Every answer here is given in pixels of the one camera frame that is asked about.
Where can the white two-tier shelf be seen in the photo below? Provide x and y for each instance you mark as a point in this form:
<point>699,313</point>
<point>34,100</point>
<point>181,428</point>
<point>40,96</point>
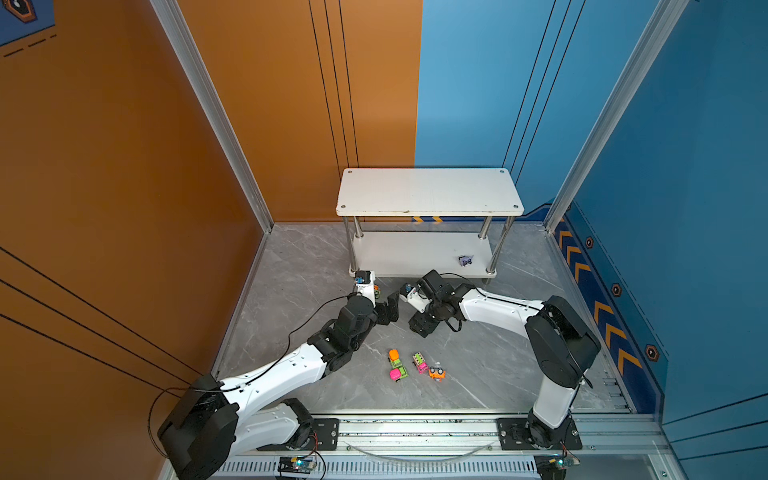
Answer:
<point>404,222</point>

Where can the purple toy car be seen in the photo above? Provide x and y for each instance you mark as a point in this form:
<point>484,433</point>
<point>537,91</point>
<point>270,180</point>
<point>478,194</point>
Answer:
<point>465,260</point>

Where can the right aluminium corner post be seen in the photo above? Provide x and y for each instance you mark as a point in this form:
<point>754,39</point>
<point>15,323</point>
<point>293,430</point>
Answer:
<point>651,41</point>

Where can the left circuit board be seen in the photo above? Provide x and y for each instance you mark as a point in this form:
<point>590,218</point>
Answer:
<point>296,466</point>

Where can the green pink toy car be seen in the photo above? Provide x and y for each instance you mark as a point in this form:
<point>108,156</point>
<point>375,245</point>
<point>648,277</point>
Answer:
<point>420,363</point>

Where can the right circuit board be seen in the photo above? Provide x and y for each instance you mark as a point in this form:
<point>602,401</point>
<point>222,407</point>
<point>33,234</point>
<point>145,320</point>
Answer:
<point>555,467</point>

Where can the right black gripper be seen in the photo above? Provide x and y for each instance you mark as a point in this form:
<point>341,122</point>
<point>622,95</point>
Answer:
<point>419,325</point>

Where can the circuit board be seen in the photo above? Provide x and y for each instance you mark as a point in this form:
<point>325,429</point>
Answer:
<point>296,466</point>
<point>555,467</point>

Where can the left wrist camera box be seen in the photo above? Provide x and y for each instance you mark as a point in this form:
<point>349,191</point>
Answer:
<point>364,284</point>

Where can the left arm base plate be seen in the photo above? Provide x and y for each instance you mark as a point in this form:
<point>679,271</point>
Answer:
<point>323,435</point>

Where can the aluminium corner post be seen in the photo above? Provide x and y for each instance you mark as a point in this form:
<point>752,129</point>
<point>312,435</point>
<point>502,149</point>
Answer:
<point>651,41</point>
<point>177,31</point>

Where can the orange round toy car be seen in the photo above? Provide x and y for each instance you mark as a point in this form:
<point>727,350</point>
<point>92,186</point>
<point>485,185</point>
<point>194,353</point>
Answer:
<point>437,373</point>

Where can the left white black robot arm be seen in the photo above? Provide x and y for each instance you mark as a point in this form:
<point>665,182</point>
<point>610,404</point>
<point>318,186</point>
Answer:
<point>215,419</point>

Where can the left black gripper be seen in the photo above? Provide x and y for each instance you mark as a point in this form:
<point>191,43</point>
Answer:
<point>391,308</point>

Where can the aluminium front rail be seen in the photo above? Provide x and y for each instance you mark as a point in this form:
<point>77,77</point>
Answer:
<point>465,445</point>

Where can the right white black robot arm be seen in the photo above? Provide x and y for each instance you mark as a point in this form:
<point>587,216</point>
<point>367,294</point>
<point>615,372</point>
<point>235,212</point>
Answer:
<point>564,346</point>

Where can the orange green toy car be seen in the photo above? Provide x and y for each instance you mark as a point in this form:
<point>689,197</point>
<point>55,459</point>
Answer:
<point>394,359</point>

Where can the left aluminium corner post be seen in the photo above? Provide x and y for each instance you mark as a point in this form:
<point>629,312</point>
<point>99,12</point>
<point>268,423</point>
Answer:
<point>177,31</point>

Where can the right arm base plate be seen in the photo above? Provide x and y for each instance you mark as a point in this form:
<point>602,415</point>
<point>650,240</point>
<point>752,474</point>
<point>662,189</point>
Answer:
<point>532,434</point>

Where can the pink green toy truck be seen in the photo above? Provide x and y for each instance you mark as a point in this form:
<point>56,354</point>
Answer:
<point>398,374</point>

